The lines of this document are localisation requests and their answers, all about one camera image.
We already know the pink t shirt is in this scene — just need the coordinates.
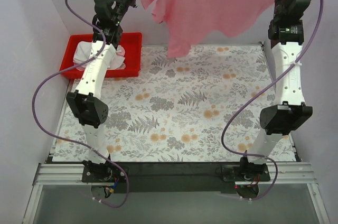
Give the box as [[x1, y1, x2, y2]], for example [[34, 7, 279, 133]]
[[140, 0, 274, 58]]

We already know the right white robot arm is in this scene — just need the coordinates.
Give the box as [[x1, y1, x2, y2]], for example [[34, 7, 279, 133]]
[[239, 0, 313, 181]]

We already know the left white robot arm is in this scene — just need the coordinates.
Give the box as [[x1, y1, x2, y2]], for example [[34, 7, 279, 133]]
[[66, 0, 136, 182]]

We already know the red plastic bin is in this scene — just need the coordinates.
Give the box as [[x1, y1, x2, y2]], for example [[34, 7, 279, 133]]
[[60, 32, 142, 78]]

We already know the white t shirt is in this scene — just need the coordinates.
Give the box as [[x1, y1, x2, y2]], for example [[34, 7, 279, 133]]
[[73, 41, 126, 70]]

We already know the floral table mat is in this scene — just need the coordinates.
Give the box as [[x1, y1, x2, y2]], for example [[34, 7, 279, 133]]
[[52, 45, 296, 163]]

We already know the aluminium frame rail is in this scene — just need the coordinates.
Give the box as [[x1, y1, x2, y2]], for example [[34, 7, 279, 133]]
[[33, 163, 84, 185]]

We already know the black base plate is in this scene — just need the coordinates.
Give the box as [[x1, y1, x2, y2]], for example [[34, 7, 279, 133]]
[[82, 161, 271, 197]]

